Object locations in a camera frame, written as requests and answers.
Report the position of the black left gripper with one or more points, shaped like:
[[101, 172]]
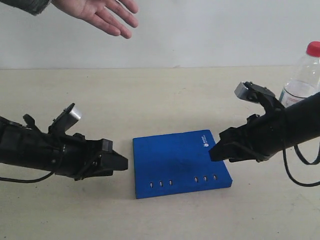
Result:
[[86, 158]]

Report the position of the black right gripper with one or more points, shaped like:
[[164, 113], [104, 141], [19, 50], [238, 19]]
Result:
[[236, 145]]

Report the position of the blue ring binder notebook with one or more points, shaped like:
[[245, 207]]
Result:
[[177, 163]]

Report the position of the clear plastic water bottle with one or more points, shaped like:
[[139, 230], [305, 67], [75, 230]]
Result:
[[304, 80]]

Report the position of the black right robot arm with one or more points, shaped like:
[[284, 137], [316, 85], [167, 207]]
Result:
[[265, 135]]

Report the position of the grey jacket sleeve forearm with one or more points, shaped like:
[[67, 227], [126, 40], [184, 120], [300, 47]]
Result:
[[33, 7]]

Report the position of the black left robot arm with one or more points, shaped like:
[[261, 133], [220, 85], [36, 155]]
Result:
[[28, 147]]

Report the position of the person's open bare hand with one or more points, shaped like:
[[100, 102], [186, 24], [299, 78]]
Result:
[[110, 16]]

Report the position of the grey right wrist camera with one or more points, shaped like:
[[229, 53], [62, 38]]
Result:
[[248, 91]]

